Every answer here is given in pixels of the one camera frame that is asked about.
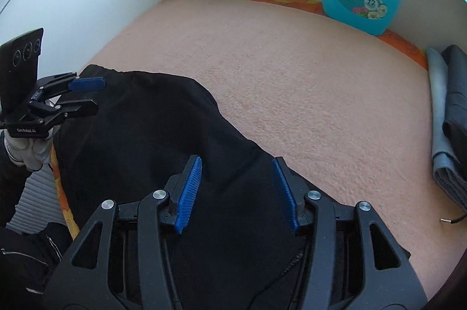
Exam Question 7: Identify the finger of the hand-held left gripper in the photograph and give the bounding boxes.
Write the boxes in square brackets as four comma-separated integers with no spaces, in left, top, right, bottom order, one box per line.
[36,72,107,101]
[30,99,100,122]

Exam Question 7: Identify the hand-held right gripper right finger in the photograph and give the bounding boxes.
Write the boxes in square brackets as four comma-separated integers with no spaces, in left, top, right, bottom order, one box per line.
[272,157,428,310]

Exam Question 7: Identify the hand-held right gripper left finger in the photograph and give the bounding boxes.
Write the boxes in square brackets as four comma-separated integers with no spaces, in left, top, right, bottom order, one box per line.
[46,155,203,310]

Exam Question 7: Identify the black pants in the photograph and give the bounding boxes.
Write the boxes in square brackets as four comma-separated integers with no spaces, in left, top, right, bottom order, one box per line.
[54,64,412,310]

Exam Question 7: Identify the person's left forearm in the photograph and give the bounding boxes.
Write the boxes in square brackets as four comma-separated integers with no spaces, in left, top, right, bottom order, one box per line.
[0,144,32,228]

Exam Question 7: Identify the person's left hand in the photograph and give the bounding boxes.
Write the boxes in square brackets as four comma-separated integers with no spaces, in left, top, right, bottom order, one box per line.
[3,129,54,172]

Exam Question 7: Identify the white ribbed radiator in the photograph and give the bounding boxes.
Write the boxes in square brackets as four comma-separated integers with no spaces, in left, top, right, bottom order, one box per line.
[7,167,62,229]

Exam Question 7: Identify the peach fleece blanket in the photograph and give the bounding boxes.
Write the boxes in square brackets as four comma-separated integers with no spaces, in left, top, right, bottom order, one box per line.
[85,0,467,305]

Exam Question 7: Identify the person's leg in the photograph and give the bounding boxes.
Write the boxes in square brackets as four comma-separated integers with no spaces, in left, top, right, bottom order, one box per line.
[0,221,74,310]

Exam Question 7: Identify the folded grey-blue cloth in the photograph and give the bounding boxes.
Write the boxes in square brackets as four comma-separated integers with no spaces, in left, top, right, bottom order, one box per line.
[425,47,467,213]

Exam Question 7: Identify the orange floral bed sheet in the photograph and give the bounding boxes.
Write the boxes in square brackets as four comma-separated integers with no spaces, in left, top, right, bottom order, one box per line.
[49,0,428,241]

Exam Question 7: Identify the folded black cloth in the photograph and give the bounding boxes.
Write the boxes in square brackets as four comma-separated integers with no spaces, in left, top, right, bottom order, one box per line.
[441,44,467,166]

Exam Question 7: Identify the black cable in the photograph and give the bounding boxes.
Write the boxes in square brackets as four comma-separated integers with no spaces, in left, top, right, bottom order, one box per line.
[440,211,467,225]

